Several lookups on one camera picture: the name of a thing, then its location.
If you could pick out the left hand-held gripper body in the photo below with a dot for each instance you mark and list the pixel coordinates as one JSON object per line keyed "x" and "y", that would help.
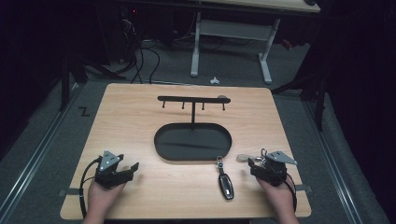
{"x": 108, "y": 161}

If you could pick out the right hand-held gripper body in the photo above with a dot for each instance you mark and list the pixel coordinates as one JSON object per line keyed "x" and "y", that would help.
{"x": 274, "y": 171}

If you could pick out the black car key fob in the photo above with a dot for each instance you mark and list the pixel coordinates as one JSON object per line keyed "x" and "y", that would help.
{"x": 226, "y": 186}

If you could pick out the black key rack with tray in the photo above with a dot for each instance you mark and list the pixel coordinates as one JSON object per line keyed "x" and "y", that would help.
{"x": 193, "y": 143}

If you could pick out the person's right hand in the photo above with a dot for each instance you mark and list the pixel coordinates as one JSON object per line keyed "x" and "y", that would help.
{"x": 277, "y": 196}

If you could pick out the person's left hand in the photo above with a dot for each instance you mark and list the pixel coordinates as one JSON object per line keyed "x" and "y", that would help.
{"x": 101, "y": 199}

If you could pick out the grey tape strip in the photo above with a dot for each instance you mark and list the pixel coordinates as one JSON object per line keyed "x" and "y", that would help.
{"x": 71, "y": 192}
{"x": 303, "y": 188}

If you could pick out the small grey round object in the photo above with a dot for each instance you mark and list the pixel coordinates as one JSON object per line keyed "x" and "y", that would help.
{"x": 222, "y": 96}

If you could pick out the black floor stand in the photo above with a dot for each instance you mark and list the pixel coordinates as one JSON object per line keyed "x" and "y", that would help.
{"x": 65, "y": 90}
{"x": 320, "y": 102}

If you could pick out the white paper scrap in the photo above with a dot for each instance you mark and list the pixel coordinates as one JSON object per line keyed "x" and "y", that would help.
{"x": 214, "y": 81}

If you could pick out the small red object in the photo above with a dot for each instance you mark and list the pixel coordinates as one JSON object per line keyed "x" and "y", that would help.
{"x": 286, "y": 44}

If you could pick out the metal floor rail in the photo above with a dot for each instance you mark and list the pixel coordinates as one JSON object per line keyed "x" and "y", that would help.
{"x": 334, "y": 169}
{"x": 34, "y": 157}

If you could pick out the desk with white frame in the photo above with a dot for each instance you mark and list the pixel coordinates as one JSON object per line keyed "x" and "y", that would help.
{"x": 233, "y": 30}

